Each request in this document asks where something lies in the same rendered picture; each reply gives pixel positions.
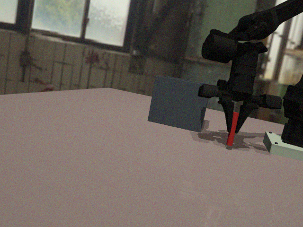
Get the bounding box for red peg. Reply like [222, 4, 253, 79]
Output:
[226, 112, 239, 146]

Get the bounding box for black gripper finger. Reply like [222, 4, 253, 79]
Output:
[217, 100, 234, 132]
[235, 105, 259, 134]

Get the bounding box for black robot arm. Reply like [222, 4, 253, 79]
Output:
[201, 0, 303, 148]

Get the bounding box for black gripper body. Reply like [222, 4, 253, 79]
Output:
[198, 65, 283, 109]

